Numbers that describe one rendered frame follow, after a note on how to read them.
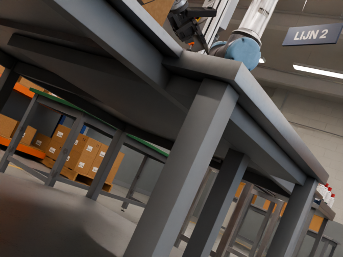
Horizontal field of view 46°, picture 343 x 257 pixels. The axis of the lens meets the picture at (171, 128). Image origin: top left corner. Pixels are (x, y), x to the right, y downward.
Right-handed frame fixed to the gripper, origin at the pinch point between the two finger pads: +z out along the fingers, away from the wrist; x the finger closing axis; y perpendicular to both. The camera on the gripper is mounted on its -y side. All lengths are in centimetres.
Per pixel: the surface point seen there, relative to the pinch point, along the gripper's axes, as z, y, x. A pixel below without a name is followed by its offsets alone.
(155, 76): -34, 22, 58
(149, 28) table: -46, 18, 63
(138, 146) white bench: 146, 67, -162
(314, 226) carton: 519, -74, -228
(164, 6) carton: -33.1, 9.7, 26.4
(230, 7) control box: 8.1, -23.8, -32.1
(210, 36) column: 9.8, -8.0, -22.7
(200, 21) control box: 8.3, -9.7, -37.2
